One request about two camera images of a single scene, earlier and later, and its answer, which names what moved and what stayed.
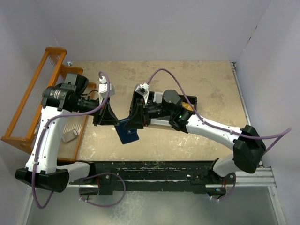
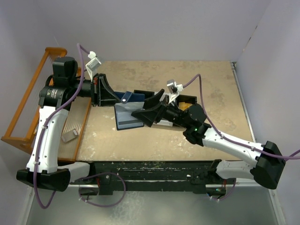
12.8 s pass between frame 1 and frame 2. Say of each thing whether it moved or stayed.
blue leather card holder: moved
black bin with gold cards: stayed
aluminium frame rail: stayed
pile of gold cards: stayed
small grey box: stayed
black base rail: stayed
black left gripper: moved
